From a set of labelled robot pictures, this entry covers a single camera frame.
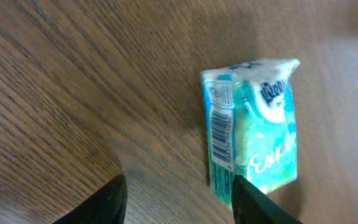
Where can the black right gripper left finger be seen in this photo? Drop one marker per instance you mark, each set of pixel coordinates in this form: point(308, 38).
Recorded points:
point(105, 206)

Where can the green tissue pack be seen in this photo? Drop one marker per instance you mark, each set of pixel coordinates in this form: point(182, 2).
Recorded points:
point(251, 125)

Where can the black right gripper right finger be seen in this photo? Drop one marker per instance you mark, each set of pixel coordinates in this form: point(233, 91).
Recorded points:
point(251, 206)

